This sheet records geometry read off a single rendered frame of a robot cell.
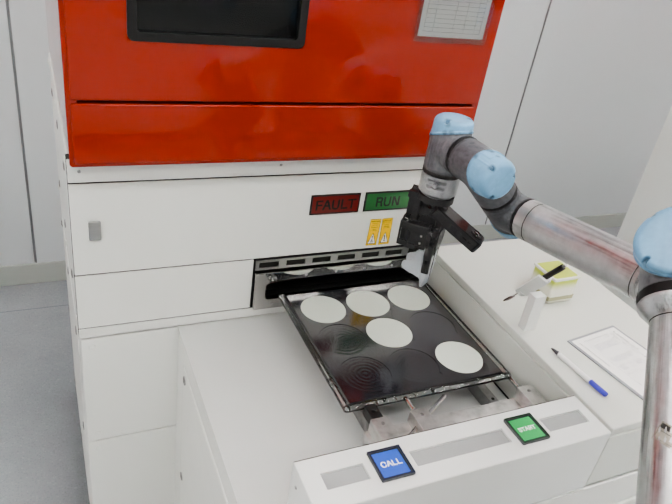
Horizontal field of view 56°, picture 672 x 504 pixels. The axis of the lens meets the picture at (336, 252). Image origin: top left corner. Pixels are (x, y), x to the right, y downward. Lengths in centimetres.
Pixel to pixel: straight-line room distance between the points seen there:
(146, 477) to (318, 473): 84
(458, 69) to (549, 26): 222
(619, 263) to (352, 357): 53
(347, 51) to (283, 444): 72
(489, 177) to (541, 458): 47
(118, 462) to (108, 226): 65
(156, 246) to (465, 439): 69
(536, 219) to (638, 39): 292
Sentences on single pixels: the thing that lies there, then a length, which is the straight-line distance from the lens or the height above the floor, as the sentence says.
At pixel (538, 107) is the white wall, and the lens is 369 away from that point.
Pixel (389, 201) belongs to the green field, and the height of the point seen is 110.
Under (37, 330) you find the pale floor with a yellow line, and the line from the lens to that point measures 282.
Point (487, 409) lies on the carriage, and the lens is 128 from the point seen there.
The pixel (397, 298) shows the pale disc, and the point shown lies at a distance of 148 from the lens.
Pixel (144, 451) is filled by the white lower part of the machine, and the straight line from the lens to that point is 168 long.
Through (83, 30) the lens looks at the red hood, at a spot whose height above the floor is 145.
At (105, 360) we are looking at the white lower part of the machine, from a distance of 147.
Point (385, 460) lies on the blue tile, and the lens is 101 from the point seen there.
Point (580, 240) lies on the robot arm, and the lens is 110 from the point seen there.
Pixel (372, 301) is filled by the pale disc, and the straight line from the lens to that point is 145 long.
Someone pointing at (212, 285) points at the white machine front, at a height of 92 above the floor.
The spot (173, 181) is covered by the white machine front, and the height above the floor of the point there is 117.
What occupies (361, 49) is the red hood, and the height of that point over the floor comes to 144.
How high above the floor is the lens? 170
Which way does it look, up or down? 30 degrees down
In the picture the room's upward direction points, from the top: 9 degrees clockwise
